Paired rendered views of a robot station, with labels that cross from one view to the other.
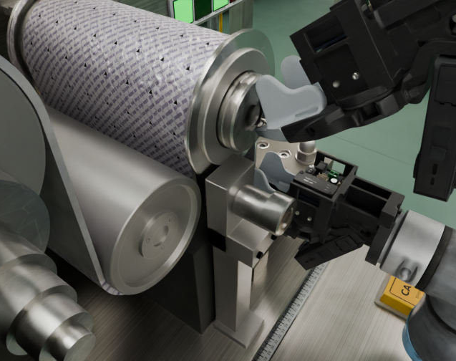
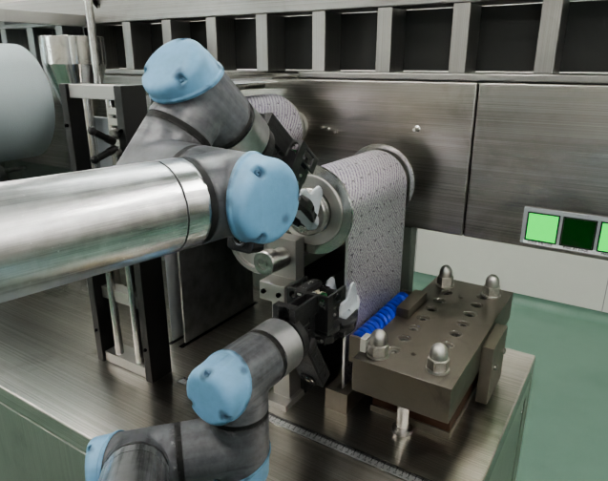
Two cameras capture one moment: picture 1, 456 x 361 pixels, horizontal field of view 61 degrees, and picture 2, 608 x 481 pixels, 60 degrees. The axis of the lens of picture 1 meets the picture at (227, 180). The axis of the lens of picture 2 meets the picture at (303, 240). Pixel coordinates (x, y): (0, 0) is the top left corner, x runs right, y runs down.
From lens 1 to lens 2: 0.86 m
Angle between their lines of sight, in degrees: 75
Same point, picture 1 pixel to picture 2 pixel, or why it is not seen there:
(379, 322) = not seen: outside the picture
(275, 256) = (357, 421)
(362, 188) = (309, 305)
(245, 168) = (288, 239)
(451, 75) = not seen: hidden behind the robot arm
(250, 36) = (322, 171)
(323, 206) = (290, 292)
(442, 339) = not seen: hidden behind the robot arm
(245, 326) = (278, 397)
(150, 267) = (249, 257)
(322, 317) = (291, 449)
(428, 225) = (271, 326)
